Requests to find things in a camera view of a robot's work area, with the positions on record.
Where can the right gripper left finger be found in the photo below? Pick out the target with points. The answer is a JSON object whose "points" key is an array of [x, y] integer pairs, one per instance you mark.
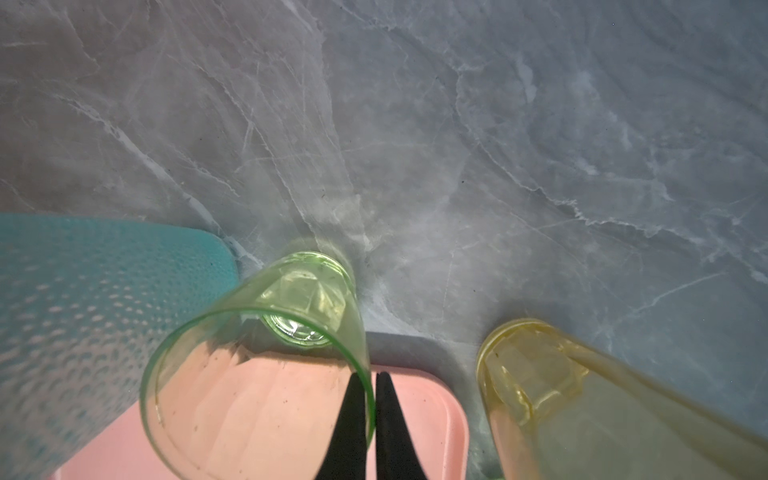
{"points": [[347, 451]]}

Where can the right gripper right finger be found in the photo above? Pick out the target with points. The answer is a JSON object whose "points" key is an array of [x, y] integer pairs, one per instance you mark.
{"points": [[396, 458]]}

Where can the small green glass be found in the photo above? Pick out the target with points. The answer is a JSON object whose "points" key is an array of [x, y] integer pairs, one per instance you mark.
{"points": [[304, 304]]}

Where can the pink plastic tray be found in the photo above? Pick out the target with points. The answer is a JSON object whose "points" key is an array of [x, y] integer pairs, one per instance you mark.
{"points": [[223, 414]]}

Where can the tall yellow glass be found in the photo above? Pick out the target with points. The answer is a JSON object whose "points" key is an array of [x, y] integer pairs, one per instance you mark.
{"points": [[558, 409]]}

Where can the teal textured glass right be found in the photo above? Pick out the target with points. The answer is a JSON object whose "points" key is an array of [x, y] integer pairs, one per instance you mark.
{"points": [[84, 304]]}

